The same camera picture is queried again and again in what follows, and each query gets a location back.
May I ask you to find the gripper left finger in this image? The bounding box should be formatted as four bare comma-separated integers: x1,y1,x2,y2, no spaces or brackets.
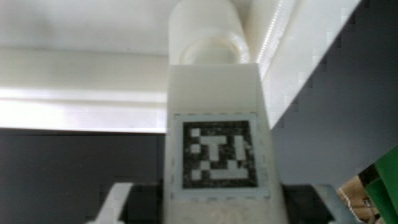
87,183,134,224

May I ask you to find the white square tabletop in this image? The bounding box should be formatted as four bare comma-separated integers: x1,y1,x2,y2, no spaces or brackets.
0,0,361,133

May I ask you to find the white table leg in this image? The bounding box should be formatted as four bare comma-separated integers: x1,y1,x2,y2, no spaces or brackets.
164,0,288,224

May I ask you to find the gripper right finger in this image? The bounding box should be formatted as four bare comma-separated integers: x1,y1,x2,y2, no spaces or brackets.
313,184,361,224

